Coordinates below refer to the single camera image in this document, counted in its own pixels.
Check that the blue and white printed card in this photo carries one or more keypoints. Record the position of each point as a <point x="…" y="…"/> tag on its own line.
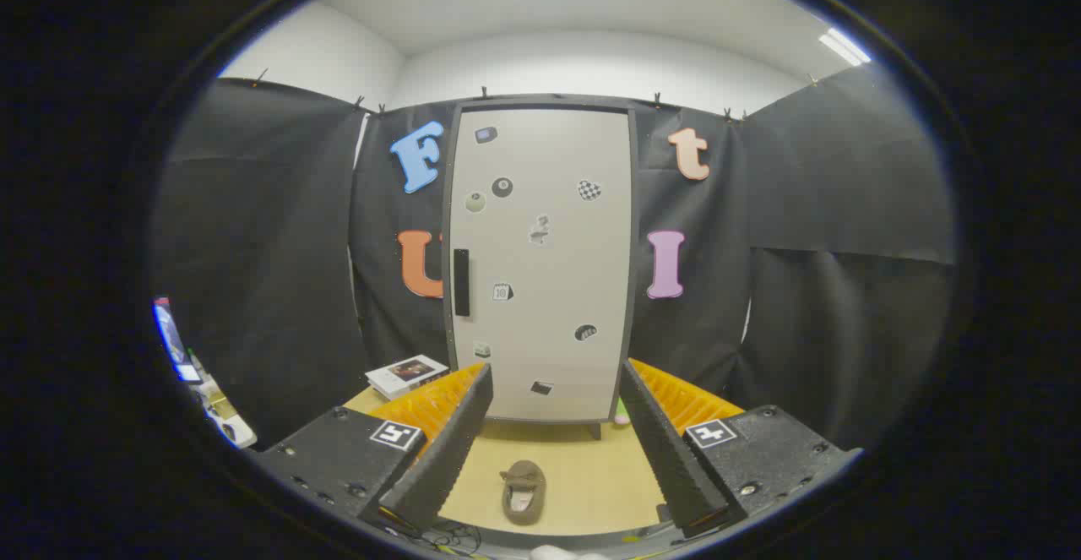
<point x="173" y="345"/>

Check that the small ceiling light panel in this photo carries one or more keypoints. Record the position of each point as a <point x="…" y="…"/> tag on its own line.
<point x="844" y="46"/>

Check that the black backdrop cloth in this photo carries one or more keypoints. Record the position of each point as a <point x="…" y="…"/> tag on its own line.
<point x="270" y="247"/>

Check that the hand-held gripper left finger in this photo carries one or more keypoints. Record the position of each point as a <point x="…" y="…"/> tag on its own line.
<point x="448" y="459"/>

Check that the pile of white clutter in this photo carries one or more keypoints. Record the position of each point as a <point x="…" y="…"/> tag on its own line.
<point x="228" y="416"/>

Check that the brown fuzzy shoe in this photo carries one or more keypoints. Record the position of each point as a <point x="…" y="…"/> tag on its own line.
<point x="524" y="505"/>

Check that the green plush toy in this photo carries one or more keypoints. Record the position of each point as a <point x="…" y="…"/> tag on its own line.
<point x="621" y="413"/>

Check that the white cover book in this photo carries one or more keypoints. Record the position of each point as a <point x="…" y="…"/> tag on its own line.
<point x="405" y="370"/>

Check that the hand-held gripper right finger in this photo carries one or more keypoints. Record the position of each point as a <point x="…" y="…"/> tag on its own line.
<point x="667" y="459"/>

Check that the grey shoe cabinet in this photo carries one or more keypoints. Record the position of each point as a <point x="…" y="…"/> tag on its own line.
<point x="634" y="247"/>

